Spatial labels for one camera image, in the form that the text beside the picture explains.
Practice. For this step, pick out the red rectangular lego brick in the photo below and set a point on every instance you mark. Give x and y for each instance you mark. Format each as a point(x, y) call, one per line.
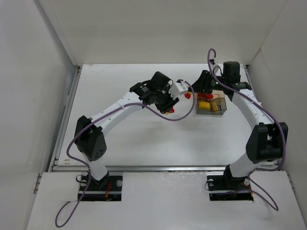
point(207, 96)

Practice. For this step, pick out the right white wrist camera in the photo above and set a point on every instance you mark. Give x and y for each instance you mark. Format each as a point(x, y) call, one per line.
point(214, 66)

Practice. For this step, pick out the yellow curved lego brick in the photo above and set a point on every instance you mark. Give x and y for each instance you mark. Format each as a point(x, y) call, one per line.
point(204, 106)

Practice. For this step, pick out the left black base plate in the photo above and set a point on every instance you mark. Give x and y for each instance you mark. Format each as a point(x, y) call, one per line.
point(108, 191)

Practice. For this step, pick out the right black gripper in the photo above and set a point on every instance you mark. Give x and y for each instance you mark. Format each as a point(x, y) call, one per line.
point(202, 88)

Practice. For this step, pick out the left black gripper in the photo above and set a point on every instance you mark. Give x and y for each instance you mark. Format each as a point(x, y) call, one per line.
point(168, 104)

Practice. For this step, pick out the yellow striped lego brick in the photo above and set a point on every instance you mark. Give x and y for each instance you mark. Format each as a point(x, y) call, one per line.
point(214, 107)

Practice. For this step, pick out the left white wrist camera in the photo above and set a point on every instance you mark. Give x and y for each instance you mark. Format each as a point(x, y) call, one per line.
point(178, 88)

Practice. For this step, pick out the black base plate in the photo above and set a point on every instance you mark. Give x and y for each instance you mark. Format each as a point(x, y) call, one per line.
point(222, 189)
point(108, 191)

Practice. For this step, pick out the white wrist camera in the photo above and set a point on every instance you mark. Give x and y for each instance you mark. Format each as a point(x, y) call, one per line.
point(178, 88)
point(214, 66)

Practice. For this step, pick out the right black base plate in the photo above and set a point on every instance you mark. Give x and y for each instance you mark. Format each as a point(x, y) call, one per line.
point(222, 189)

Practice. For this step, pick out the red small lego brick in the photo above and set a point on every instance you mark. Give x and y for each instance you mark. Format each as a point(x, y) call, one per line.
point(188, 95)

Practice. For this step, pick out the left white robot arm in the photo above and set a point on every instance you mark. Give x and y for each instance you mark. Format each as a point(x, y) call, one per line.
point(90, 133)

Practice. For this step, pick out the aluminium rail front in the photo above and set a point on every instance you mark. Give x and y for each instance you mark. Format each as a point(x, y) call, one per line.
point(77, 168)

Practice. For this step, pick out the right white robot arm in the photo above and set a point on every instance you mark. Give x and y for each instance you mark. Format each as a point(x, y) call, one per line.
point(267, 141)

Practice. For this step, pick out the grey transparent container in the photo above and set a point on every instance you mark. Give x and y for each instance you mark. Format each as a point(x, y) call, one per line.
point(221, 104)

